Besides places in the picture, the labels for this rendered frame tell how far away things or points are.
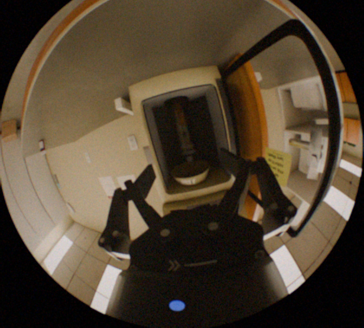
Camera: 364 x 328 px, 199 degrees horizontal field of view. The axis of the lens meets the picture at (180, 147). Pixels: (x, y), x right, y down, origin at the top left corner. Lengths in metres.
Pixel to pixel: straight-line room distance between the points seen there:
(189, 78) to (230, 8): 0.26
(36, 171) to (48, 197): 0.60
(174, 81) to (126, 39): 0.21
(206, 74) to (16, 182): 3.12
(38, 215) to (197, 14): 3.13
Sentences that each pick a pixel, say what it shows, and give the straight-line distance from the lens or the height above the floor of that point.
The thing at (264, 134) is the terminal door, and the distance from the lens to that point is 0.26.
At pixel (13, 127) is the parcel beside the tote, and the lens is 2.74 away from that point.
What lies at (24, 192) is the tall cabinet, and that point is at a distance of 2.95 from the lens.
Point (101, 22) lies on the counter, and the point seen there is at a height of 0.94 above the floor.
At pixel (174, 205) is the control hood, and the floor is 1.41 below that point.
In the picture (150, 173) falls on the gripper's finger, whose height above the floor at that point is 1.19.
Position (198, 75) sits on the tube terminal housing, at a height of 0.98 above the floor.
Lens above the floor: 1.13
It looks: 12 degrees up
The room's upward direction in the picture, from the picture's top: 166 degrees clockwise
